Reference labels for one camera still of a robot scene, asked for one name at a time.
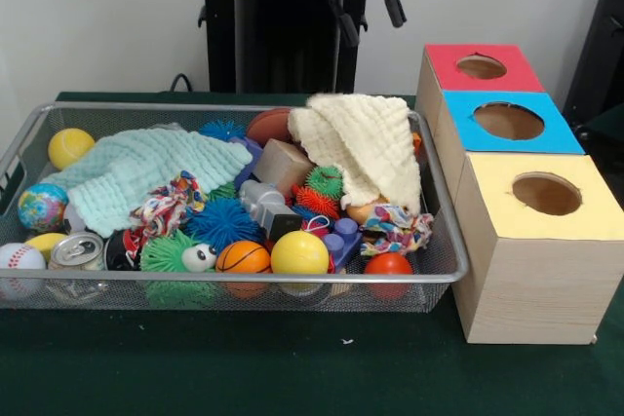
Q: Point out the cream waffle cloth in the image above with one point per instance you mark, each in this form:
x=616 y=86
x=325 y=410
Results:
x=370 y=143

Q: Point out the mint green waffle cloth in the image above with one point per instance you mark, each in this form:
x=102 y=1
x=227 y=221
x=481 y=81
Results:
x=127 y=172

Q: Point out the wooden box with three holes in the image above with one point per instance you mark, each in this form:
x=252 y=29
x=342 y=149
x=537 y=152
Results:
x=536 y=289

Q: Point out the smooth yellow ball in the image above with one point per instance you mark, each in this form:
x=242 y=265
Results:
x=300 y=253

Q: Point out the red-orange ball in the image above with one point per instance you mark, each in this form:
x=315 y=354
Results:
x=388 y=265

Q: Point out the small orange basketball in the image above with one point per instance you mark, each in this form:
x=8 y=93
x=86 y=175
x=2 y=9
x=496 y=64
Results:
x=243 y=257

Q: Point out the green spiky toy with eyes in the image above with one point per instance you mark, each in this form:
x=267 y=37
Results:
x=161 y=255

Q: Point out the yellow ball with seam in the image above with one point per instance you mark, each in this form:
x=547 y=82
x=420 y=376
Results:
x=70 y=148

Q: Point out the silver drink can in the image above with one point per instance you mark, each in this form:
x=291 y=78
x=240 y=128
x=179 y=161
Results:
x=78 y=248

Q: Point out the globe print ball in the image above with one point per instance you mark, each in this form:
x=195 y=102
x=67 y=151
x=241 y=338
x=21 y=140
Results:
x=43 y=207

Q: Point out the white baseball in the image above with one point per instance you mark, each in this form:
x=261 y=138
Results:
x=19 y=260

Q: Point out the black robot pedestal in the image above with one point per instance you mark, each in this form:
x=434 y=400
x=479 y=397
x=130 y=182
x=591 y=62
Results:
x=273 y=36

